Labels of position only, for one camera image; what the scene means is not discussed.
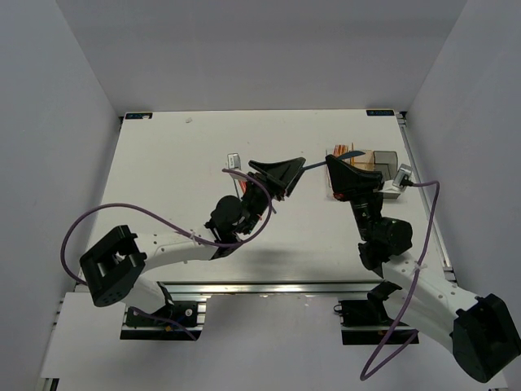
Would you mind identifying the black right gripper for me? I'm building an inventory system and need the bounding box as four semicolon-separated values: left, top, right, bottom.
326;155;384;243

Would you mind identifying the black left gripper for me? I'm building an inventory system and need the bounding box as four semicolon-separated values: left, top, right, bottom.
240;160;305;236

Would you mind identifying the teal plastic knife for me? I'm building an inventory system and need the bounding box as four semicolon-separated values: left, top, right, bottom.
299;149;367;173

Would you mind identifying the yellow plastic fork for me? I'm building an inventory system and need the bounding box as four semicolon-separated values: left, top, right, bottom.
333;145;350;156

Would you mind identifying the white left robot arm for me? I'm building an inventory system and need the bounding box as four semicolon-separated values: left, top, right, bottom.
80;157;318;325

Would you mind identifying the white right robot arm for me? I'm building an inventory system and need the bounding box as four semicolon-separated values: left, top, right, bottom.
334;191;520;383

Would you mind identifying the clear plastic container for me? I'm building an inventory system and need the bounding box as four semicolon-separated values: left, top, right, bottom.
326;148;334;200

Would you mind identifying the orange translucent plastic container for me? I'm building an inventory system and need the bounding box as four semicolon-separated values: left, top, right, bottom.
348;150;375;172

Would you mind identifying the grey translucent plastic container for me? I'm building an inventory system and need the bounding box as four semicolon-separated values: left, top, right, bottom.
374;151;401;200

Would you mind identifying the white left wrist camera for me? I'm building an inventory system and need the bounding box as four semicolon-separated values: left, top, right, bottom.
227;153;241;169

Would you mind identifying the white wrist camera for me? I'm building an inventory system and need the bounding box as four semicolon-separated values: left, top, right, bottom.
381;164;413;199
227;153;241;169

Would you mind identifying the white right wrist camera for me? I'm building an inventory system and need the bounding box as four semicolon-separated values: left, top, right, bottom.
381;164;413;199

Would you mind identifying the aluminium table front rail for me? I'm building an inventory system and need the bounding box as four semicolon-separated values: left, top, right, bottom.
164;281;380;294

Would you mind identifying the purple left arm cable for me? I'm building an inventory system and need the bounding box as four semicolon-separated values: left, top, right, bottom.
60;167;274;341

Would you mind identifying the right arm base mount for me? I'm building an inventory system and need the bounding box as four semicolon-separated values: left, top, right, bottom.
333;300;392;346

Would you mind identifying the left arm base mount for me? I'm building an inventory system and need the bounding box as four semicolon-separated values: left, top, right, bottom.
120;299;206;341

